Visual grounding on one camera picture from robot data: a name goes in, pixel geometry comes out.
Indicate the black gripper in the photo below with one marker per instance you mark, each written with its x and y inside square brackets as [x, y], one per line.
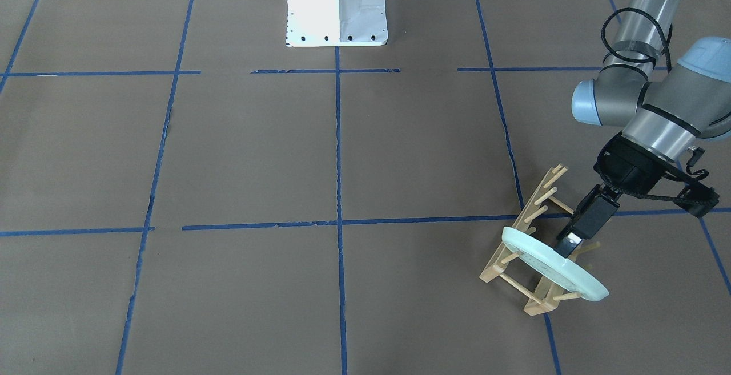
[624, 169]

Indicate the pale green round plate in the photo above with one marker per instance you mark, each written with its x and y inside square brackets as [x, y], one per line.
[554, 267]

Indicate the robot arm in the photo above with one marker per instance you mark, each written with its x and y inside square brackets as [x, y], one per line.
[661, 109]

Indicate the wooden dish rack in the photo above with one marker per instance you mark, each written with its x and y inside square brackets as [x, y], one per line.
[546, 295]

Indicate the brown paper table cover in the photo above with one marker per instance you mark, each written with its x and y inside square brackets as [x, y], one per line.
[182, 193]

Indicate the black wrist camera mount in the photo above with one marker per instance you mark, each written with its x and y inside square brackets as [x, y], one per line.
[695, 198]

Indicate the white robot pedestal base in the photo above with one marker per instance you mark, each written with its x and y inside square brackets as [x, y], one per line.
[336, 23]

